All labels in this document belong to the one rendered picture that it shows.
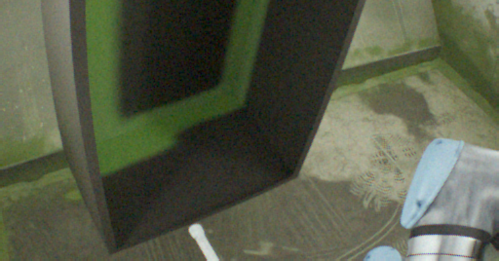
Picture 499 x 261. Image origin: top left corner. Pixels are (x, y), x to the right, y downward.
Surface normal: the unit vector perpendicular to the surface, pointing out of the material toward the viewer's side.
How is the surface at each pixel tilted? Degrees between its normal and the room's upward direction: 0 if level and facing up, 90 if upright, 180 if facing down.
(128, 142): 12
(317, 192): 0
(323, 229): 0
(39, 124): 57
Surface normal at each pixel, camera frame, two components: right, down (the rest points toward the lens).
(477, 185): -0.04, -0.33
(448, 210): -0.55, -0.44
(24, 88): 0.41, 0.08
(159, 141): 0.16, -0.63
